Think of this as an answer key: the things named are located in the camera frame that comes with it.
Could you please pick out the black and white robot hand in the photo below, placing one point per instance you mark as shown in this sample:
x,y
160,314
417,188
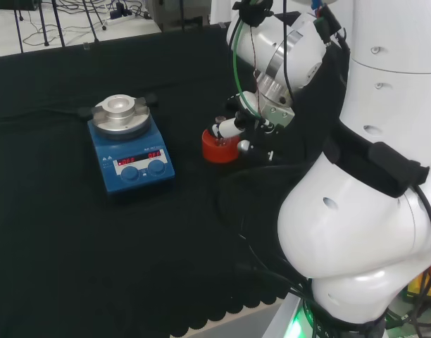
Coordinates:
x,y
278,114

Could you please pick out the clear round-bottom flask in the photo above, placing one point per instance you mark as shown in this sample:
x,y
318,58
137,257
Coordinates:
x,y
220,119

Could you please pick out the clear cloth clip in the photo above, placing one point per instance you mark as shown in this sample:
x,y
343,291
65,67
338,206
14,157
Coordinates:
x,y
221,25
86,47

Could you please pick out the grey equipment cabinet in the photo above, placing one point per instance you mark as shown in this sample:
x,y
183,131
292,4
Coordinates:
x,y
182,14

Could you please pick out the blue-base heater with steel block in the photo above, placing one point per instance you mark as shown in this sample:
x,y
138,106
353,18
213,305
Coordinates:
x,y
138,179

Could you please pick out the white power strip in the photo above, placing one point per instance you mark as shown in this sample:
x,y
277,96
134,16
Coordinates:
x,y
121,16

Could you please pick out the black tripod leg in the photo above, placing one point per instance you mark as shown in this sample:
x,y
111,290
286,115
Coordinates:
x,y
18,31
59,28
44,28
92,26

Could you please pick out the yellow stop button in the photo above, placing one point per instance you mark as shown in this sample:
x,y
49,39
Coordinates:
x,y
418,288

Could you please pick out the black bench cloth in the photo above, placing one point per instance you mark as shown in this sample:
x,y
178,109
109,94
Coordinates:
x,y
60,246

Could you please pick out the black box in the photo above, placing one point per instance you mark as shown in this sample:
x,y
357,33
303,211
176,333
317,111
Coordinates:
x,y
16,4

